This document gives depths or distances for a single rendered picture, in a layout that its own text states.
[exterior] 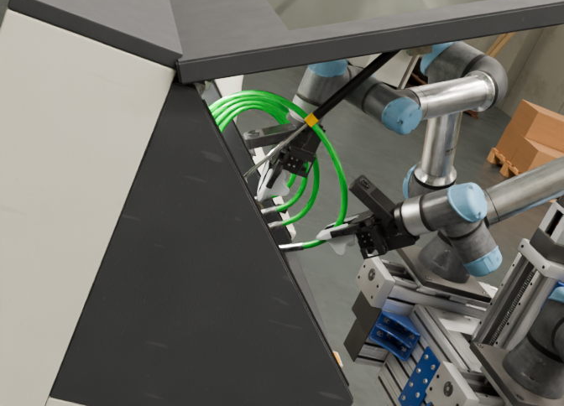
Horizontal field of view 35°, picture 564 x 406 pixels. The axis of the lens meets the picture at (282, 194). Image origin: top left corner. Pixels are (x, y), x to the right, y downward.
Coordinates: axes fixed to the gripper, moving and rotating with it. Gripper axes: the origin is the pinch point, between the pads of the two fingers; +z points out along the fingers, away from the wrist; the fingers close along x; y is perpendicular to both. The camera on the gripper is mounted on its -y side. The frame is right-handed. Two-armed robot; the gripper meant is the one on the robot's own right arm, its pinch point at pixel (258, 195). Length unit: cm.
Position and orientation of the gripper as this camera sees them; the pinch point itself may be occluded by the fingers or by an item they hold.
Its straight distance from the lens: 195.7
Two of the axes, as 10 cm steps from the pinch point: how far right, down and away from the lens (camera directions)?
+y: 9.0, 3.0, 3.1
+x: -1.7, -4.1, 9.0
